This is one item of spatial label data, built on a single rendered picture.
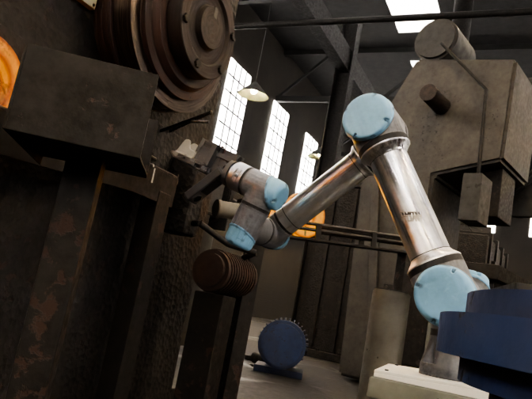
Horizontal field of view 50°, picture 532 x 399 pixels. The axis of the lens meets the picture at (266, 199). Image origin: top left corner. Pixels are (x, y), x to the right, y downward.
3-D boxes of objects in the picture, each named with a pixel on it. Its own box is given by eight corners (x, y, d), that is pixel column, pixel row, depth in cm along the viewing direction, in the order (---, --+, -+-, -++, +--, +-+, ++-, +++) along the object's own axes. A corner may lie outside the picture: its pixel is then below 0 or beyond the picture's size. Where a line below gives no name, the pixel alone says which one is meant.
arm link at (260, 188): (267, 211, 135) (283, 179, 135) (231, 194, 140) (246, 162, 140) (280, 217, 142) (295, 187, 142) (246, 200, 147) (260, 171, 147)
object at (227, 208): (210, 218, 181) (212, 199, 182) (235, 222, 186) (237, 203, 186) (218, 217, 176) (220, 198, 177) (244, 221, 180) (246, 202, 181)
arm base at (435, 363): (493, 382, 127) (496, 337, 129) (489, 387, 114) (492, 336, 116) (424, 370, 134) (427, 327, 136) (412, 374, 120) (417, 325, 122)
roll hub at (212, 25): (156, 51, 145) (179, -47, 150) (210, 95, 170) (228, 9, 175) (174, 51, 143) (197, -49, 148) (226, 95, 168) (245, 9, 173)
